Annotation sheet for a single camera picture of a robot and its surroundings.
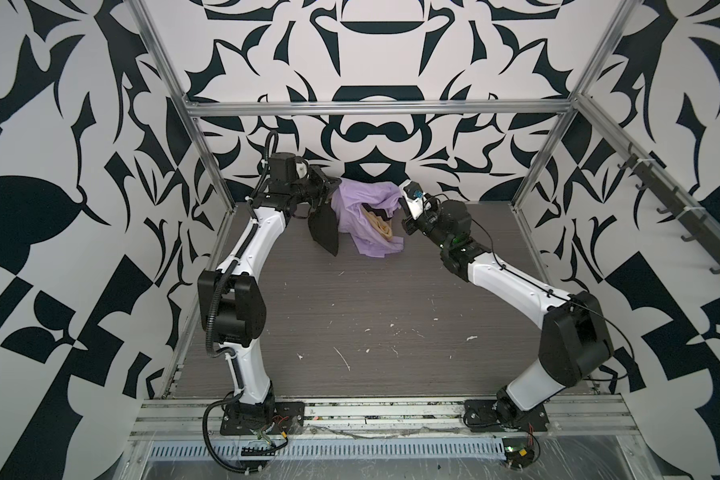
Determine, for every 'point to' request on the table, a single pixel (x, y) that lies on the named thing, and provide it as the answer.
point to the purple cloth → (349, 198)
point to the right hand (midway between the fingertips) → (403, 191)
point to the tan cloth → (381, 224)
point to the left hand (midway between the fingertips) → (344, 170)
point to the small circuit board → (519, 451)
